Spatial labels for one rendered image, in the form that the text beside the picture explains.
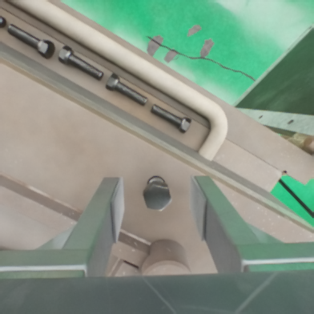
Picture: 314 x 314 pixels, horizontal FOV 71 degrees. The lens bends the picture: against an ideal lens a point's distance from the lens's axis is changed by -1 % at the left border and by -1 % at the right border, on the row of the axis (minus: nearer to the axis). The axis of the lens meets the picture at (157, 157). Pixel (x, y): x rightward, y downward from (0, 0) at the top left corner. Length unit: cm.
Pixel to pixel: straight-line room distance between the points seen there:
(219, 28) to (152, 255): 155
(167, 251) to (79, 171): 9
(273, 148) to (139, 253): 24
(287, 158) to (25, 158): 32
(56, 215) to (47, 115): 7
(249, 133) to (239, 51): 135
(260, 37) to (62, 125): 162
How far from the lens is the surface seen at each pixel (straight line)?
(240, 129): 32
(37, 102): 18
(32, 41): 32
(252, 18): 173
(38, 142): 19
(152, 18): 160
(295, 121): 53
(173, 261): 18
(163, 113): 28
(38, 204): 19
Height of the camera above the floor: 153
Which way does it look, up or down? 75 degrees down
